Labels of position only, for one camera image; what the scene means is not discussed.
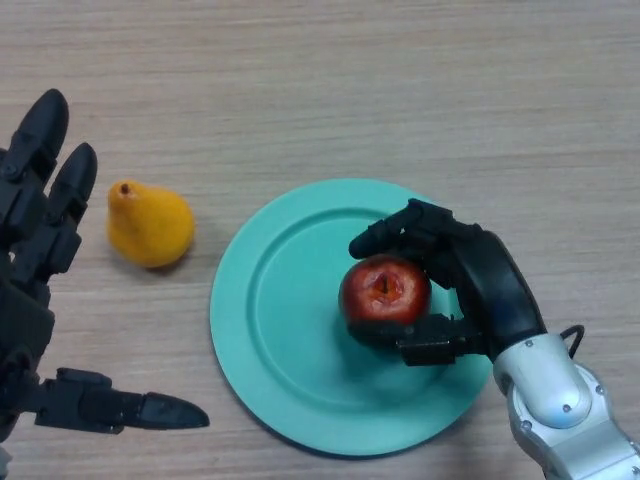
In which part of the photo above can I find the red apple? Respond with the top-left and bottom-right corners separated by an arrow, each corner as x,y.
339,253 -> 433,329

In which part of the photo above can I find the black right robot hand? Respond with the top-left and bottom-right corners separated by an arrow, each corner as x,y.
348,198 -> 547,367

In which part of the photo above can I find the yellow pear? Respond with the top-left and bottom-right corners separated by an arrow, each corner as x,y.
106,180 -> 196,269

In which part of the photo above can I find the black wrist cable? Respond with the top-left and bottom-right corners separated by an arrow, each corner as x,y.
559,324 -> 586,359

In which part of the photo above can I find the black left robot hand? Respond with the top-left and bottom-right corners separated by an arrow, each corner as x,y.
0,88 -> 211,444

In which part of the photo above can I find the green round plate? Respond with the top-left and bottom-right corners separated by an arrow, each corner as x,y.
209,178 -> 496,459

